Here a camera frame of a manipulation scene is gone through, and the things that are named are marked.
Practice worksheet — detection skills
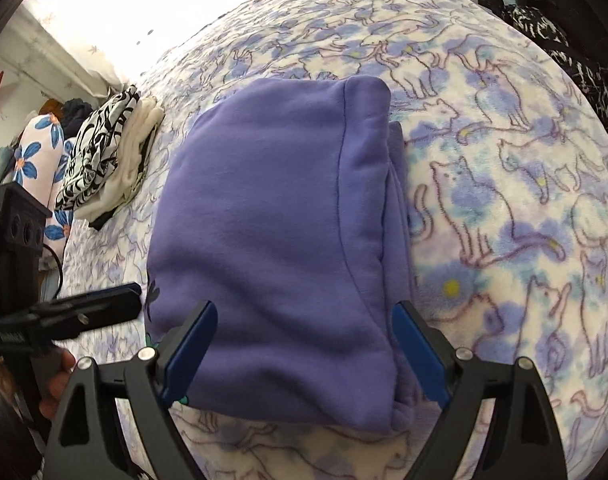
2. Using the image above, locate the purple zip hoodie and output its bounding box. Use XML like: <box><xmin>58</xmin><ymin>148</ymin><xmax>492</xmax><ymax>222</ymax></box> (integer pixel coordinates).
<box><xmin>144</xmin><ymin>76</ymin><xmax>419</xmax><ymax>434</ymax></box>

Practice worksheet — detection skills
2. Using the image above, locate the black white patterned clothes pile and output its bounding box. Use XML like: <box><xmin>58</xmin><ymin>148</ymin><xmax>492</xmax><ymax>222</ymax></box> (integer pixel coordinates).
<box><xmin>499</xmin><ymin>4</ymin><xmax>608</xmax><ymax>134</ymax></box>

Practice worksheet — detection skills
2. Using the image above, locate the left hand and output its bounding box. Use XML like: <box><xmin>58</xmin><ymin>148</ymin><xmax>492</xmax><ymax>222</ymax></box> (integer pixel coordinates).
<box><xmin>39</xmin><ymin>348</ymin><xmax>76</xmax><ymax>420</ymax></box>

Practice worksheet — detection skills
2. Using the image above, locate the blue flower quilt roll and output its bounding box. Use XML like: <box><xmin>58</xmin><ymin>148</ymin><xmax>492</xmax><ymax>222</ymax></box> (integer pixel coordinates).
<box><xmin>13</xmin><ymin>114</ymin><xmax>75</xmax><ymax>261</ymax></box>

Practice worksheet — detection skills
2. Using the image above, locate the black white graffiti garment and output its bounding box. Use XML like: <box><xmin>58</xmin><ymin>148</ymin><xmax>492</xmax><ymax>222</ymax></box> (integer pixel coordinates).
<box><xmin>56</xmin><ymin>84</ymin><xmax>140</xmax><ymax>210</ymax></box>

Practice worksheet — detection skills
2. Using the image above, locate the cream folded garment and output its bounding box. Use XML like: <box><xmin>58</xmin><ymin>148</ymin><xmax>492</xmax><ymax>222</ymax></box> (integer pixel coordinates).
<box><xmin>74</xmin><ymin>96</ymin><xmax>165</xmax><ymax>222</ymax></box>

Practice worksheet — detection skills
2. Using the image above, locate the cat print fleece blanket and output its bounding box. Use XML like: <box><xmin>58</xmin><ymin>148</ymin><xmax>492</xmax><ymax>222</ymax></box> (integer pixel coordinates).
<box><xmin>64</xmin><ymin>0</ymin><xmax>608</xmax><ymax>479</ymax></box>

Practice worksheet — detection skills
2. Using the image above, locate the black cable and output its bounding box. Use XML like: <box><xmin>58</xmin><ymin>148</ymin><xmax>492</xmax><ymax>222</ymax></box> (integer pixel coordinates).
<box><xmin>40</xmin><ymin>244</ymin><xmax>66</xmax><ymax>302</ymax></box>

